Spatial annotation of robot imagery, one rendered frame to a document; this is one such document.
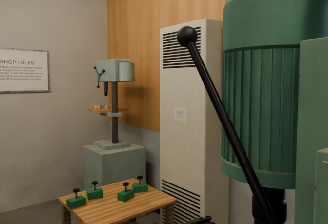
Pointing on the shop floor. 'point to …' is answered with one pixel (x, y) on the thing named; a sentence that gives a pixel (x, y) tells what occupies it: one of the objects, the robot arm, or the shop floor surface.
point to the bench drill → (96, 172)
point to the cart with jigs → (116, 203)
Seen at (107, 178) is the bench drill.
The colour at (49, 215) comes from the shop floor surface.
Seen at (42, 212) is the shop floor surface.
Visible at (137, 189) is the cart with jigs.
